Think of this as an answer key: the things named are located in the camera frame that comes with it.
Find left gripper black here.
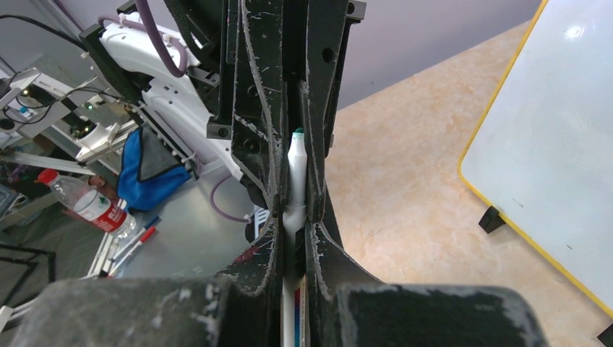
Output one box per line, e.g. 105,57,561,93
165,0,366,223

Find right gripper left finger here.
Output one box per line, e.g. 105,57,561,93
12,215,281,346

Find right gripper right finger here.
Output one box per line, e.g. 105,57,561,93
305,223,548,346

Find green whiteboard marker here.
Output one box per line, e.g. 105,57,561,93
282,128,307,346

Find yellow-framed whiteboard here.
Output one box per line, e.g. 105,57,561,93
458,1,612,314

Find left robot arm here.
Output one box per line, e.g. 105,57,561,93
80,1,366,222

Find black whiteboard foot left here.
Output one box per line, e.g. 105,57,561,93
478,206,506,234

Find black whiteboard foot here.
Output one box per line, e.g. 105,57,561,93
478,206,506,234
597,324,613,347

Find black whiteboard foot right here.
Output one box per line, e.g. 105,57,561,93
597,324,613,347

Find blue marker pen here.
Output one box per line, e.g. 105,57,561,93
108,215,160,262

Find red marker pen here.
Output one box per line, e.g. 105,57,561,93
97,226,156,278

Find blue grey cloth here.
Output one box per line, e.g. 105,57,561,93
117,127,190,213

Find plastic water bottle red label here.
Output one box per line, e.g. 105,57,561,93
38,168,137,239

